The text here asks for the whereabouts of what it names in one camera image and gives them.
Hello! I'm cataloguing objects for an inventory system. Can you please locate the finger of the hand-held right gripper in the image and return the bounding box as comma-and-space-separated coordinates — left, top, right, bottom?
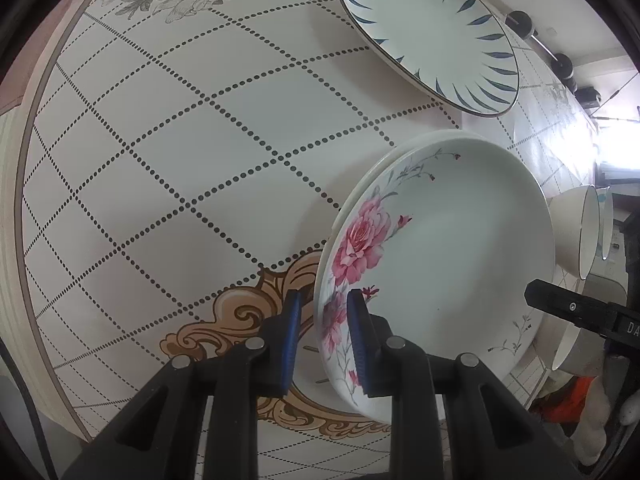
524, 279, 621, 346

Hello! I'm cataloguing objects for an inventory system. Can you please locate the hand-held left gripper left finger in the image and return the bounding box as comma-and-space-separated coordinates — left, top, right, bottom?
60, 290, 306, 480

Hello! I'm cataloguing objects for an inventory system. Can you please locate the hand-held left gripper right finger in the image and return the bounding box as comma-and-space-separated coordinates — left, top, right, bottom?
346, 288, 583, 480

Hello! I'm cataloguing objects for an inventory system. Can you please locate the floral white bowl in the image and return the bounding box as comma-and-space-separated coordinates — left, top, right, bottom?
550, 320, 608, 376

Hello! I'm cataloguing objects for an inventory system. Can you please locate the plain white bowl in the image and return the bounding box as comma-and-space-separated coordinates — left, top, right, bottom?
547, 185, 601, 281

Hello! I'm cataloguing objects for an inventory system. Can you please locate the blue rimmed spotted bowl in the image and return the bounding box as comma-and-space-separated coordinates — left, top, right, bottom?
597, 186, 616, 261

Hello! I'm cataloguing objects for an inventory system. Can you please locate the pink floral white plate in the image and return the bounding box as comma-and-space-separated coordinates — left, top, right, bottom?
314, 135, 556, 423

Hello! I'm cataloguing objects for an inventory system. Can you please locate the orange cloth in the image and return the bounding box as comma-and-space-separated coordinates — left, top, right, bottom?
542, 377, 591, 423

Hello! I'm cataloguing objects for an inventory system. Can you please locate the white plush toy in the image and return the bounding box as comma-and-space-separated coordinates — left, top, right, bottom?
582, 375, 617, 463

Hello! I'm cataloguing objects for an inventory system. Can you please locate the plain white plate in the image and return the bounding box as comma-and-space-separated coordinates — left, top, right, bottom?
327, 129, 488, 241

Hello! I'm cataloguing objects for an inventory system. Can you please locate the black dumbbell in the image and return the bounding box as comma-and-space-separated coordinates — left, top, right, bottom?
504, 10, 576, 81

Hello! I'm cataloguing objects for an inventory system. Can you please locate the blue leaf pattern plate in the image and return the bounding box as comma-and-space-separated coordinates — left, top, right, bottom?
336, 0, 522, 120

